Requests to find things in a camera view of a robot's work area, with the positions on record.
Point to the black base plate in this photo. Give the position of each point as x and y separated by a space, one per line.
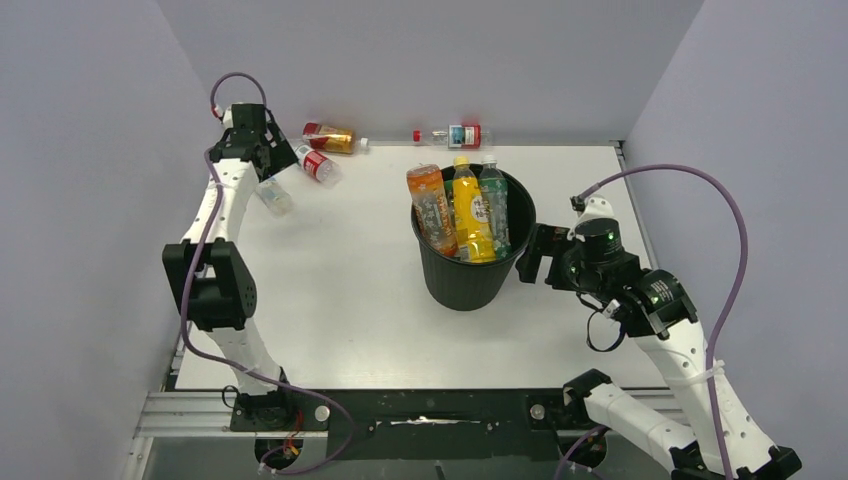
412 424

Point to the dark green jasmine tea bottle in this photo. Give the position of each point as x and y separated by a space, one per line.
494 188

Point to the clear bottle blue white label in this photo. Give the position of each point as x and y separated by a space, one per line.
275 198

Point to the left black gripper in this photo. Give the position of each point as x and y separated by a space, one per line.
281 157

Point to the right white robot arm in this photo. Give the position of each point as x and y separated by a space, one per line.
653 309

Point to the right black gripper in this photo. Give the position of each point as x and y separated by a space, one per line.
547 240

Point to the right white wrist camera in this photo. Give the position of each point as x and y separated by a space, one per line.
591 208

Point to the yellow honey pomelo drink bottle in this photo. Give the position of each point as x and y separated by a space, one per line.
474 237

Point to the clear bottle red blue label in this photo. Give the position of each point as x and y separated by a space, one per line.
455 137

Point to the gold red tea bottle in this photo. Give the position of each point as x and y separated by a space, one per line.
331 139

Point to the orange drink bottle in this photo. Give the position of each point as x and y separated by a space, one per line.
429 201

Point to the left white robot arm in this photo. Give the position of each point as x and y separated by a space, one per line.
214 291

